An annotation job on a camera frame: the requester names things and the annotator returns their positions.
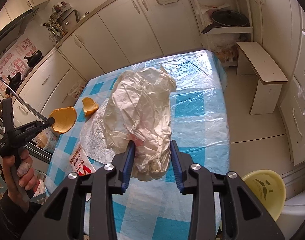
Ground white wax paper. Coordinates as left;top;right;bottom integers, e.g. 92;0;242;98
79;66;176;181

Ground red white paper food bag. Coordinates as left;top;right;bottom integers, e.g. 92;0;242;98
69;142;96;176

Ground small orange peel piece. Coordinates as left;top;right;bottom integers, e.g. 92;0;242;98
82;97;99;116

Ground yellow plastic trash bucket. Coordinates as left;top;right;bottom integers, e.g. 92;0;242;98
242;170;286;222

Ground white lower kitchen cabinets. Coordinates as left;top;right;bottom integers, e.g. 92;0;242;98
7;0;305;165

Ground left hand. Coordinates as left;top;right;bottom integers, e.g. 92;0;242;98
3;149;39;212

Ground floral patterned waste bin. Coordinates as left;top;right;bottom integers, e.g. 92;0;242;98
67;80;85;99

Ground black wok on stove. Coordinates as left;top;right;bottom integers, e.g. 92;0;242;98
24;50;43;68

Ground black range hood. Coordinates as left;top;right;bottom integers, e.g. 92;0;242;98
0;9;37;59

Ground utensil rack on counter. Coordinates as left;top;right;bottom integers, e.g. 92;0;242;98
40;1;71;42

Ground white wooden stool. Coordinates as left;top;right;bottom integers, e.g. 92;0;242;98
236;41;287;115

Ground black frying pan with lid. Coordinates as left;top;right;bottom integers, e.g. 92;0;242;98
201;9;249;34

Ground white storage shelf rack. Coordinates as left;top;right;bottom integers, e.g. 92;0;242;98
190;0;253;67

